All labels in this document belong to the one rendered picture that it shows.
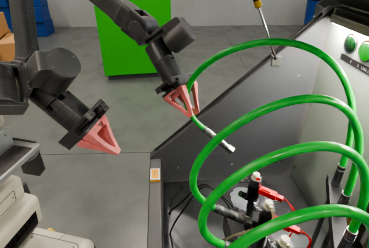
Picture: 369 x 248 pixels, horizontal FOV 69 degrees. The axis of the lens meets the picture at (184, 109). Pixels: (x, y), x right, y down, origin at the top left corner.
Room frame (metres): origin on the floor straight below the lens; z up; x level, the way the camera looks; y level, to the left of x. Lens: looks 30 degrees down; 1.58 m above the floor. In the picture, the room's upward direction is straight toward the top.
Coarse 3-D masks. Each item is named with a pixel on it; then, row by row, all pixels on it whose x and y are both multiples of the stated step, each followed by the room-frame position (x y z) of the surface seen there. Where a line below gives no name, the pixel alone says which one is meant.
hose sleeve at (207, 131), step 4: (204, 128) 0.56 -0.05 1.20; (208, 128) 0.57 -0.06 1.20; (204, 132) 0.56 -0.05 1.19; (208, 132) 0.56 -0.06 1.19; (212, 132) 0.56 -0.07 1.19; (208, 136) 0.56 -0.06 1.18; (212, 136) 0.56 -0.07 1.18; (224, 140) 0.55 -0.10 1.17; (220, 144) 0.55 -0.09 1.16; (224, 144) 0.55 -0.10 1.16; (228, 144) 0.55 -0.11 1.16; (224, 148) 0.55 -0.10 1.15
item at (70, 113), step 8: (64, 96) 0.43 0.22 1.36; (72, 96) 0.45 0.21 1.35; (56, 104) 0.42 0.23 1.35; (64, 104) 0.42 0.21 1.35; (72, 104) 0.43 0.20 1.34; (80, 104) 0.44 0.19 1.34; (96, 104) 0.44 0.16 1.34; (48, 112) 0.42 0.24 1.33; (56, 112) 0.41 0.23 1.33; (64, 112) 0.41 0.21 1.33; (72, 112) 0.42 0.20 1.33; (80, 112) 0.42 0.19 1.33; (88, 112) 0.41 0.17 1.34; (56, 120) 0.42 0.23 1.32; (64, 120) 0.41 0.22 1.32; (72, 120) 0.41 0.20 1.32; (80, 120) 0.40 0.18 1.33; (88, 120) 0.40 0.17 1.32; (72, 128) 0.40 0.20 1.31; (80, 128) 0.41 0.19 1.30; (64, 136) 0.41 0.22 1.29
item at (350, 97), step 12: (228, 48) 0.55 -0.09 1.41; (240, 48) 0.54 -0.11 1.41; (300, 48) 0.51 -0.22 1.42; (312, 48) 0.50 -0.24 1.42; (216, 60) 0.56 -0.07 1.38; (324, 60) 0.50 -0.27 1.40; (336, 72) 0.49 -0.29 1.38; (192, 84) 0.58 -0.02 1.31; (348, 84) 0.48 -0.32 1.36; (348, 96) 0.48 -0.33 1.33; (192, 120) 0.57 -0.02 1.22; (348, 132) 0.47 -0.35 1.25; (348, 144) 0.47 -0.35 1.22
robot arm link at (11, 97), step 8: (0, 64) 0.41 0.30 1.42; (0, 72) 0.40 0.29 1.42; (8, 72) 0.41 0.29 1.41; (0, 80) 0.39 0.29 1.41; (8, 80) 0.40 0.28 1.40; (0, 88) 0.38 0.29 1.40; (8, 88) 0.39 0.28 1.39; (16, 88) 0.41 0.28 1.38; (0, 96) 0.37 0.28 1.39; (8, 96) 0.38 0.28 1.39; (16, 96) 0.39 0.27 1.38
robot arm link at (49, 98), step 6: (36, 90) 0.42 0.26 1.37; (42, 90) 0.42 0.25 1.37; (30, 96) 0.42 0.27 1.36; (36, 96) 0.42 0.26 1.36; (42, 96) 0.42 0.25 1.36; (48, 96) 0.42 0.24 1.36; (54, 96) 0.42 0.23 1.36; (36, 102) 0.42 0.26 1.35; (42, 102) 0.42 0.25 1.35; (48, 102) 0.42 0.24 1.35; (42, 108) 0.42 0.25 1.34
